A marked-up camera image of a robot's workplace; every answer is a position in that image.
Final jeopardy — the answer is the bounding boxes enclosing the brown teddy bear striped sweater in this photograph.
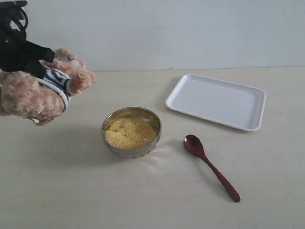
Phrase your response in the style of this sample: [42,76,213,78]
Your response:
[0,48,96,125]

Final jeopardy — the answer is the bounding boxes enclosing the yellow millet grains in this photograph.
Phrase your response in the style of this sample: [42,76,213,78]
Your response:
[104,117,157,150]

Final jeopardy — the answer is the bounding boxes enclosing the white rectangular plastic tray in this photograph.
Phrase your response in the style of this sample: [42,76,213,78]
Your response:
[165,74,266,132]

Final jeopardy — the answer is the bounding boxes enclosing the dark red wooden spoon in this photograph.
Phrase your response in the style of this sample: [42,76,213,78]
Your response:
[183,135,241,203]

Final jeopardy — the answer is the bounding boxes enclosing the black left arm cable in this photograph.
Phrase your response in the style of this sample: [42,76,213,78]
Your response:
[0,0,30,34]

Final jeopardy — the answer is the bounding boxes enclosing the steel bowl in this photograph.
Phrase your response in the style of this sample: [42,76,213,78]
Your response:
[101,107,162,159]

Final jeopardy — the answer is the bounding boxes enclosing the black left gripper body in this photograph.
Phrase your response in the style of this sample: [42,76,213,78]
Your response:
[0,30,27,72]

